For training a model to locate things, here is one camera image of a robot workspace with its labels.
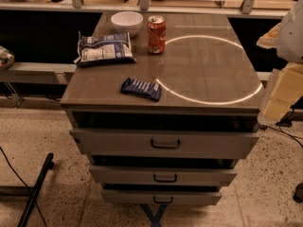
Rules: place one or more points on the bottom grey drawer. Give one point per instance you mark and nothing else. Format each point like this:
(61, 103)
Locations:
(161, 197)

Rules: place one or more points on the grey metal side rail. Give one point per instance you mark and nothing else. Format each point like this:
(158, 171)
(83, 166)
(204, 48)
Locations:
(40, 73)

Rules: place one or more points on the middle grey drawer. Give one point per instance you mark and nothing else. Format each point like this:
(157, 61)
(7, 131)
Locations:
(162, 175)

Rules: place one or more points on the orange soda can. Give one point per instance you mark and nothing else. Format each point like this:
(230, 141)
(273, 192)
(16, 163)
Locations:
(156, 34)

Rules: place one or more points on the top grey drawer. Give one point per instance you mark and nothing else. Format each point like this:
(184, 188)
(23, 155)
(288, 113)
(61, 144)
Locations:
(165, 144)

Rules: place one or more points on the blue rxbar snack bar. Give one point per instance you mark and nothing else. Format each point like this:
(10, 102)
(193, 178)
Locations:
(136, 87)

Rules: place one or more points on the grey drawer cabinet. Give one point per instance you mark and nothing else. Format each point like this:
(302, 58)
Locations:
(207, 84)

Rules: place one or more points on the grey drawer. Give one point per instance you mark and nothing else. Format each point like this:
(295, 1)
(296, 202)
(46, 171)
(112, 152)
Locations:
(165, 144)
(162, 175)
(161, 197)

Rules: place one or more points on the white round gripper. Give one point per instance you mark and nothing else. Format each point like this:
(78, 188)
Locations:
(292, 37)

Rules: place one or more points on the blue white chip bag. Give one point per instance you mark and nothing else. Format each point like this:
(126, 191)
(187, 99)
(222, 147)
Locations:
(103, 50)

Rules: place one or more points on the round tray at left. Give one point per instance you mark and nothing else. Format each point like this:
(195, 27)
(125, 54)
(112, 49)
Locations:
(7, 58)

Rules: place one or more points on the white ceramic bowl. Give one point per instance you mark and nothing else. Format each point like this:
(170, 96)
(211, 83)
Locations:
(127, 21)

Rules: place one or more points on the black metal floor bar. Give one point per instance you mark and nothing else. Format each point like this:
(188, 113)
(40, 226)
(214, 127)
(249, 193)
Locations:
(34, 192)

